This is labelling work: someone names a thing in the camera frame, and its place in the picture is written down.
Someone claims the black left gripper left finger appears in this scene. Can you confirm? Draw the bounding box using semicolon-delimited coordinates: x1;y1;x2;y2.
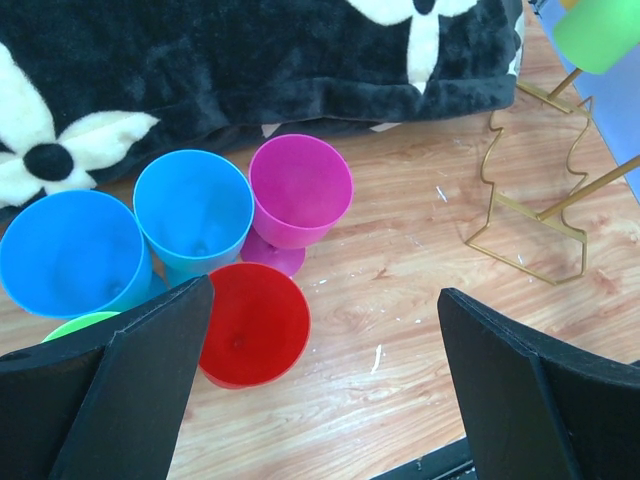
1;276;214;479

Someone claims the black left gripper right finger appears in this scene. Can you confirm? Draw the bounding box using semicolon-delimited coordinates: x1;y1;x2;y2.
437;288;639;479

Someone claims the blue wine glass front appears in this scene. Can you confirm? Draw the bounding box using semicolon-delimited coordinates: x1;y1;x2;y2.
1;190;167;319

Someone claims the blue wine glass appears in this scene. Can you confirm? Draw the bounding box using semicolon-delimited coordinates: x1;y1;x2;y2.
1;190;167;319
133;149;255;287

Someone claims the red wine glass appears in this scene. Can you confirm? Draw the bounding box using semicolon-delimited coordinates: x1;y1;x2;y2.
199;262;311;389

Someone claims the pink wine glass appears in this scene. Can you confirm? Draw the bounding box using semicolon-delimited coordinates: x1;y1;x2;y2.
241;134;354;276

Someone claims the green wine glass row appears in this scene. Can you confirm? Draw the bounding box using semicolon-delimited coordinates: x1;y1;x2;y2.
553;0;639;75

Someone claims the black floral plush pillow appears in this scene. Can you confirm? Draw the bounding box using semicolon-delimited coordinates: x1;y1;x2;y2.
1;1;524;220

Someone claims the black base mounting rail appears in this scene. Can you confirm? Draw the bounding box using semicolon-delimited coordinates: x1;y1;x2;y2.
375;437;477;480

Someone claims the gold wire glass rack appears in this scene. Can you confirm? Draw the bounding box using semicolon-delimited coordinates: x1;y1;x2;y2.
464;67;640;287

